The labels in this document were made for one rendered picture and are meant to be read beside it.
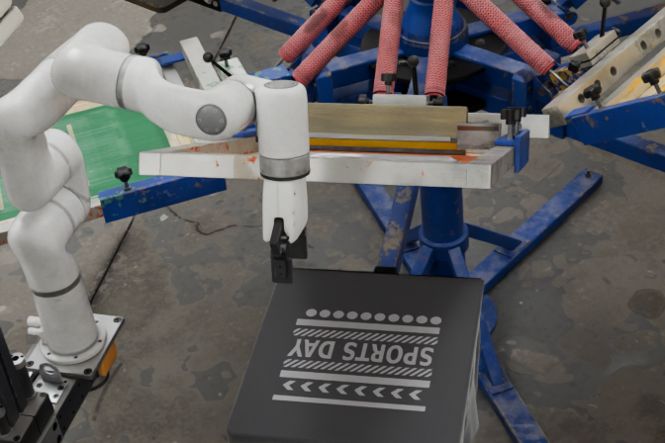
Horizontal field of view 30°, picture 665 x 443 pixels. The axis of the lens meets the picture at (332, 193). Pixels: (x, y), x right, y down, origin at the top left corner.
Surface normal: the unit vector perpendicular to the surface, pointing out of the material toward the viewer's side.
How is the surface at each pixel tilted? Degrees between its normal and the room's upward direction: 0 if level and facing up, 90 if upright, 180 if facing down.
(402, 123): 51
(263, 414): 0
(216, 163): 58
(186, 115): 69
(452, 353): 0
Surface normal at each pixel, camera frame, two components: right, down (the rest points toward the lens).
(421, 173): -0.22, 0.10
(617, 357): -0.10, -0.79
